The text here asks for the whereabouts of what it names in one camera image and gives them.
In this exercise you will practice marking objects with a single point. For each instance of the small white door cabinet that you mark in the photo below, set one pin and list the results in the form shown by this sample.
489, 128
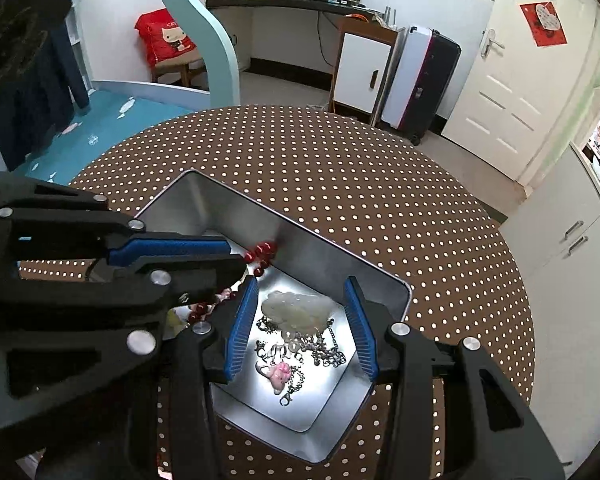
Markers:
362, 75

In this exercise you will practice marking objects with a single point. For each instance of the dark desk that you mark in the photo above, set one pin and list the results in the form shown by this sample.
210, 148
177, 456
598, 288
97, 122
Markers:
280, 4

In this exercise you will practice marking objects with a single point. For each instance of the teal bunk bed frame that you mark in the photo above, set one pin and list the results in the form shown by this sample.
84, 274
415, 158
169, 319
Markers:
215, 40

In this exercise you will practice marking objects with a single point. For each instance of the dark cloth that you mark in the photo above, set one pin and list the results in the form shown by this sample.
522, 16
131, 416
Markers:
15, 5

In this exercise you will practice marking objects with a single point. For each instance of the grey metal tin box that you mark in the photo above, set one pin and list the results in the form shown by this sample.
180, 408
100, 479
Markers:
230, 210

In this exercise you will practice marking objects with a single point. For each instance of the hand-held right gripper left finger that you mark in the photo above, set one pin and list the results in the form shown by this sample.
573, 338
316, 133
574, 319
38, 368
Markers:
242, 330

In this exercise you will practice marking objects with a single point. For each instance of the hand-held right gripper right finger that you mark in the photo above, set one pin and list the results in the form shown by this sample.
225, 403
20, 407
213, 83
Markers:
362, 330

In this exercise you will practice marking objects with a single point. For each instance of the blue candy print bed sheet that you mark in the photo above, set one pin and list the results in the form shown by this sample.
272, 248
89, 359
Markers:
130, 115

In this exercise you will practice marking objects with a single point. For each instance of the pink white charm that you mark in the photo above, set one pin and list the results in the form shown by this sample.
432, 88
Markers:
280, 374

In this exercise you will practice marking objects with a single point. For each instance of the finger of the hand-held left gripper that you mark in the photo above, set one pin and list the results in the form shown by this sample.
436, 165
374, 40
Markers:
170, 251
200, 280

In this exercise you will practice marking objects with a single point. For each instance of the wooden chair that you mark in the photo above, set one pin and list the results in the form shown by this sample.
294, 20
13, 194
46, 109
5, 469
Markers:
180, 72

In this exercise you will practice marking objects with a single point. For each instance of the white sideboard cabinet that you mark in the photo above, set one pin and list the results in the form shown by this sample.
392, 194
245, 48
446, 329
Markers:
555, 240

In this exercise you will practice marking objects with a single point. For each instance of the pale jade pendant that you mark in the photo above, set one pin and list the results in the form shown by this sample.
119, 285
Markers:
295, 310

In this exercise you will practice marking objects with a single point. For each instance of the red cartoon print bag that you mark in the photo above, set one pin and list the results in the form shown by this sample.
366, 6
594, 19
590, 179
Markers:
167, 35

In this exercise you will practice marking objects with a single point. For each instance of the white panel door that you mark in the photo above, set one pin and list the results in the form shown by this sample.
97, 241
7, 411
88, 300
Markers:
520, 100

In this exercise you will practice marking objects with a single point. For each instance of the dark blue hanging jacket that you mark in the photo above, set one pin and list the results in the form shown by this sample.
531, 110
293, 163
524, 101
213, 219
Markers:
45, 100

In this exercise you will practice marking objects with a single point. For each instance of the white and black suitcase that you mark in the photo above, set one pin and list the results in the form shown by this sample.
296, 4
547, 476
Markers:
415, 80

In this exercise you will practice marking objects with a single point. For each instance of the red heart door decoration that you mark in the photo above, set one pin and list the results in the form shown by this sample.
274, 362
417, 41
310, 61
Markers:
542, 24

